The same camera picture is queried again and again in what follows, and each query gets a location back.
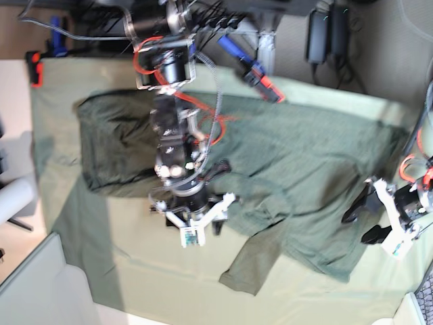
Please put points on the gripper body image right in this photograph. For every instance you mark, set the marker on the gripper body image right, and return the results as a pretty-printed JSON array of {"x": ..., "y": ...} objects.
[{"x": 406, "y": 205}]

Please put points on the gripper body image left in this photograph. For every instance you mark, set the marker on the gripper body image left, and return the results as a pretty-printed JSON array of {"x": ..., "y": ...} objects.
[{"x": 194, "y": 207}]

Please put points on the green T-shirt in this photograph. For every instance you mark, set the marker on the green T-shirt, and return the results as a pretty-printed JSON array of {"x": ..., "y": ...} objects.
[{"x": 297, "y": 170}]

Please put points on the light green table cloth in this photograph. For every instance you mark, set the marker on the light green table cloth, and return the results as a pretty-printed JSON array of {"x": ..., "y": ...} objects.
[{"x": 134, "y": 263}]

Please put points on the blue orange clamp centre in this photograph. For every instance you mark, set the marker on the blue orange clamp centre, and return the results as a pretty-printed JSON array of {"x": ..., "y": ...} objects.
[{"x": 254, "y": 74}]

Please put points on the blue orange clamp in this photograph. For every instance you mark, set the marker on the blue orange clamp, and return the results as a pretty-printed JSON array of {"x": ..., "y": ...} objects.
[
  {"x": 55, "y": 47},
  {"x": 254, "y": 74}
]

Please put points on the white cylinder roll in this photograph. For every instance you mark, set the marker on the white cylinder roll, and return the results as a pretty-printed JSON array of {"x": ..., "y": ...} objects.
[{"x": 14, "y": 197}]

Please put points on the black power adapter left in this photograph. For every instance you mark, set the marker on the black power adapter left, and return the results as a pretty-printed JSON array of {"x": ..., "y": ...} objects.
[{"x": 316, "y": 43}]

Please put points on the black power adapter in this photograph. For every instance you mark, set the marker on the black power adapter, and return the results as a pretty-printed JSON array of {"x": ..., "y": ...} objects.
[
  {"x": 316, "y": 43},
  {"x": 339, "y": 30}
]

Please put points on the black power adapter right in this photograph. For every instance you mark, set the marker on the black power adapter right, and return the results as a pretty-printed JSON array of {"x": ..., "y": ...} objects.
[{"x": 339, "y": 30}]

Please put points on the blue orange clamp left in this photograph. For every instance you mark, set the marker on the blue orange clamp left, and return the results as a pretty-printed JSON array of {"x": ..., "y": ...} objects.
[{"x": 55, "y": 47}]

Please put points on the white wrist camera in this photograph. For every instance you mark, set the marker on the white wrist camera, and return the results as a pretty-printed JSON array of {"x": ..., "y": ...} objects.
[
  {"x": 192, "y": 236},
  {"x": 397, "y": 245}
]

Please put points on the aluminium frame post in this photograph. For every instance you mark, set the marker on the aluminium frame post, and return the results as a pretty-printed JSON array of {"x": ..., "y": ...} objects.
[{"x": 267, "y": 24}]

